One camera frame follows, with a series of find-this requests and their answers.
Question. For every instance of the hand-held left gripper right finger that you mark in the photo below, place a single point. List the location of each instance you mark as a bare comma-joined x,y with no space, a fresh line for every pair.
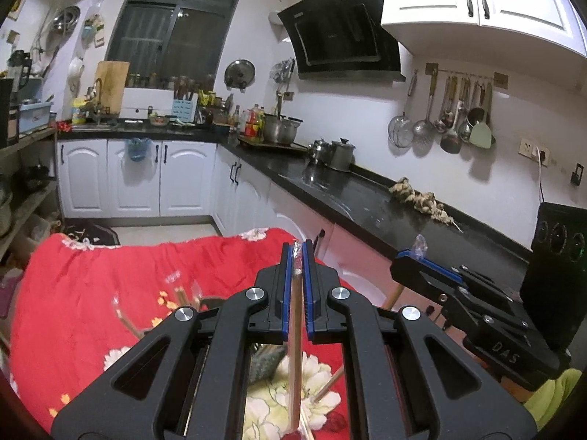
310,302

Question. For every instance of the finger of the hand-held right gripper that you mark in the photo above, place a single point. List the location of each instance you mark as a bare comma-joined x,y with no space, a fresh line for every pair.
422,272

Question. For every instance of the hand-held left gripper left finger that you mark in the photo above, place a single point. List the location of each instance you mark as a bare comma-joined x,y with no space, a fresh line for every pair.
286,293

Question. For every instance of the person's right forearm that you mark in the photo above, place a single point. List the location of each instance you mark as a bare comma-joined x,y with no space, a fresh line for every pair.
550,396

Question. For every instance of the row of hanging cooking utensils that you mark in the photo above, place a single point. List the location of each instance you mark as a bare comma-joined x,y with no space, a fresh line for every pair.
447,119

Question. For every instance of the ginger roots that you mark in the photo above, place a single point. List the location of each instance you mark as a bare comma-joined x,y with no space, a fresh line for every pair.
419,197

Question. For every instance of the black kitchen countertop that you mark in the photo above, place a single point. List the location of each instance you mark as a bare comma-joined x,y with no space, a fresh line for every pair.
367,201

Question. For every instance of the small steel pot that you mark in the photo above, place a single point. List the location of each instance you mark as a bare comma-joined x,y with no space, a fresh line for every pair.
341,156

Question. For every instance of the steel kettle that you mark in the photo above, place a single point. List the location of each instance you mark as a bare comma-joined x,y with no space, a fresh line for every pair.
320,151

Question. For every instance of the white base cabinets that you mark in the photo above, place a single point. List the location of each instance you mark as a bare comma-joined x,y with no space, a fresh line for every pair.
183,174

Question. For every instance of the large steel pot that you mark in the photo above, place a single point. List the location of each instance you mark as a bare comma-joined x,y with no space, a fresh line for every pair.
277,130

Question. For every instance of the group of condiment bottles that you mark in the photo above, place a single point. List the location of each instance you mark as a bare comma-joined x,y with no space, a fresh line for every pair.
251,123

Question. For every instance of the red floral blanket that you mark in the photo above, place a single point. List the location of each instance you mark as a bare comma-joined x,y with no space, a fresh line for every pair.
91,275

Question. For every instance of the dark patterned floor mat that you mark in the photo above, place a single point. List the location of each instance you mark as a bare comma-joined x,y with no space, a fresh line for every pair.
91,234

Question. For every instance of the blue plastic bag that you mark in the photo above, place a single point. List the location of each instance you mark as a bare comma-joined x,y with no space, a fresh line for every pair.
139,149

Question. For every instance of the blue knife block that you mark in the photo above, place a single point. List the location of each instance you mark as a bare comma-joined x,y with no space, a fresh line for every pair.
184,110

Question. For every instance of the steel pot lid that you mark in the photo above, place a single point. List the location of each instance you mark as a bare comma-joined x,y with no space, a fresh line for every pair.
239,74

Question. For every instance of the row of spice jars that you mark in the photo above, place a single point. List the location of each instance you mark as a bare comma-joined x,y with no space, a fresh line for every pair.
169,81

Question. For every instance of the black range hood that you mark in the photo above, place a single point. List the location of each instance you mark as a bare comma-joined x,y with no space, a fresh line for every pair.
344,27

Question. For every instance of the wooden cutting board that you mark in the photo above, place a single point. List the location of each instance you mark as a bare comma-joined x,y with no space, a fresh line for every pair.
111,85

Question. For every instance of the wooden shelf rack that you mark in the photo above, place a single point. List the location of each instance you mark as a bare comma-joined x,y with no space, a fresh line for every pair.
27,192

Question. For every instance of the dark kitchen window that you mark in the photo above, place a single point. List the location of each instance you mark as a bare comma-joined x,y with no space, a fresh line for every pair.
183,27

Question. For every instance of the white teapot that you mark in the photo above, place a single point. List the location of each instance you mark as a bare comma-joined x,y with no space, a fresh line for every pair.
76,73

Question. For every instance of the blue plastic crate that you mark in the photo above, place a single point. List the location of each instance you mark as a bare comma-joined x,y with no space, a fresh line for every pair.
34,117

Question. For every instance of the white wall outlet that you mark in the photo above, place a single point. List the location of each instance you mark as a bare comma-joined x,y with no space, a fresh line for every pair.
534,150

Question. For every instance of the white wall cabinets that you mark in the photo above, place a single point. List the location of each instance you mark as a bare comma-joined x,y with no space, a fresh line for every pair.
481,0

